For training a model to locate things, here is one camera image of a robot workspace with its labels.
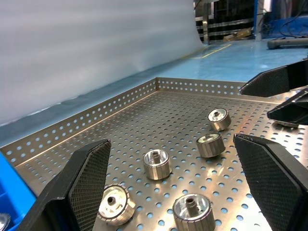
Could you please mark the brown cardboard piece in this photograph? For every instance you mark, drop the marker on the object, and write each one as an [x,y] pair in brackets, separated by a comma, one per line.
[233,36]

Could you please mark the perforated metal tray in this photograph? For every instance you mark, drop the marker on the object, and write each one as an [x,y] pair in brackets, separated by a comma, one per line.
[168,108]

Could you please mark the metal shelf rack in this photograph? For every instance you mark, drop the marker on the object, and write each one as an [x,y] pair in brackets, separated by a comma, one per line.
[216,24]

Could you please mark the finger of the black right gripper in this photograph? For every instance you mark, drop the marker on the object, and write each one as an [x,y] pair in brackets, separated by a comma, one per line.
[272,83]
[293,111]

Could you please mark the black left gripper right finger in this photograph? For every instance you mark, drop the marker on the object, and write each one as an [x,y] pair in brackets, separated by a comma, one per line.
[276,180]

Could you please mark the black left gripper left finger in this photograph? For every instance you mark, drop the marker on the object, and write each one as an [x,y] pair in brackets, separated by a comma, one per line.
[60,187]

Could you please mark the blue plastic bin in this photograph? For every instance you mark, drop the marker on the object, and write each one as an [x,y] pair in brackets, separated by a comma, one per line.
[14,192]

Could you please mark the blue machine frame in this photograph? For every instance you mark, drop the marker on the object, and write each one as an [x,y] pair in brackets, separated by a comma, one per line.
[276,14]

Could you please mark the grey tube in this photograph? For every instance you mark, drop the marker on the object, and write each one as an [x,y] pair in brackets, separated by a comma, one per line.
[286,43]

